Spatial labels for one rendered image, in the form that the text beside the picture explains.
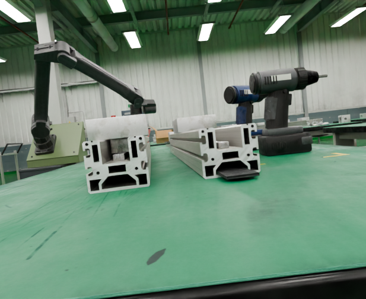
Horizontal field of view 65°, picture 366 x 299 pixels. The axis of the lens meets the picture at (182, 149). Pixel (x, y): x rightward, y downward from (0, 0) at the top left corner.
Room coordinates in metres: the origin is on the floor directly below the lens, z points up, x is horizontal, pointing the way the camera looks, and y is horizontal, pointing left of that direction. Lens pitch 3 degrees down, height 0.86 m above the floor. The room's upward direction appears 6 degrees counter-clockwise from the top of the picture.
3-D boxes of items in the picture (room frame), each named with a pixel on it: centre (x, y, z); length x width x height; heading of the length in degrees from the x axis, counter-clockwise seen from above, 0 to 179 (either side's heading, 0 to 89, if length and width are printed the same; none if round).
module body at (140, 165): (0.87, 0.15, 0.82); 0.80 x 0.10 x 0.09; 6
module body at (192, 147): (0.89, -0.04, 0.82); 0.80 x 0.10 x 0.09; 6
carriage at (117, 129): (0.62, 0.12, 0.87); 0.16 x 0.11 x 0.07; 6
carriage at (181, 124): (0.89, -0.04, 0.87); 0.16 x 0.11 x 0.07; 6
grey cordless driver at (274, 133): (0.76, -0.30, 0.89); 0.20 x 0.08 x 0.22; 90
